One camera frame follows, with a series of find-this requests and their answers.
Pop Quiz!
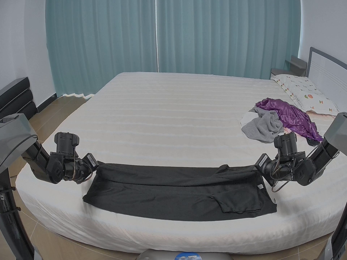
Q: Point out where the white printed pillow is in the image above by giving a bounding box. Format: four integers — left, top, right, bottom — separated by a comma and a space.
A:
271, 74, 339, 116

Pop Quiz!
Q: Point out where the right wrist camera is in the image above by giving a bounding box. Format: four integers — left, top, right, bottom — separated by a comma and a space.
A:
274, 133, 298, 157

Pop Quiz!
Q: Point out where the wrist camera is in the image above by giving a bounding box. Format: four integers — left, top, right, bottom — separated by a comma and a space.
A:
54, 132, 80, 154
274, 133, 298, 157

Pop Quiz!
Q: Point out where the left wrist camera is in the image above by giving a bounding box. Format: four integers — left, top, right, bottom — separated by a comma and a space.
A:
54, 132, 80, 154

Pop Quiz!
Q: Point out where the grey garment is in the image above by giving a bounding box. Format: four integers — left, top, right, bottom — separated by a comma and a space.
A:
241, 108, 284, 143

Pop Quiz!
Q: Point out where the grey bedside table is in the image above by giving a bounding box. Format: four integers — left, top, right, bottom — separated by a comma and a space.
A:
271, 55, 307, 77

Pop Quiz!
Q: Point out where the black chest of drawers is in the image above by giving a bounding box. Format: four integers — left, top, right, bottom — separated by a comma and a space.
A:
0, 77, 37, 120

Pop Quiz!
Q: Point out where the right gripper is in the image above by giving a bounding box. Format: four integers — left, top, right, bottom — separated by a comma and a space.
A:
255, 153, 272, 177

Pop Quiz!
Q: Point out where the purple garment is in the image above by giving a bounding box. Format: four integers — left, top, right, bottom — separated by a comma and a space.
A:
256, 98, 324, 142

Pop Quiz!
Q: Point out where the bed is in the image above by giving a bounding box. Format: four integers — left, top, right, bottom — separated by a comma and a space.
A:
15, 47, 347, 254

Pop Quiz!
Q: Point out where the black T-shirt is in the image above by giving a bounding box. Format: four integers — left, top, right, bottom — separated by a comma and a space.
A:
83, 161, 277, 222

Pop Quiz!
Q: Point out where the white garment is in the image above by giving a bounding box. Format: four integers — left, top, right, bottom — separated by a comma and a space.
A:
240, 112, 258, 127

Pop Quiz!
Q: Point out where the blue-green curtain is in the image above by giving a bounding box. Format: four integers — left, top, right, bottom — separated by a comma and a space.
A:
45, 0, 159, 97
156, 0, 302, 79

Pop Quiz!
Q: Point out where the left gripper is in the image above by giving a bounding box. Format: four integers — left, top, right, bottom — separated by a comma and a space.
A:
81, 153, 98, 176

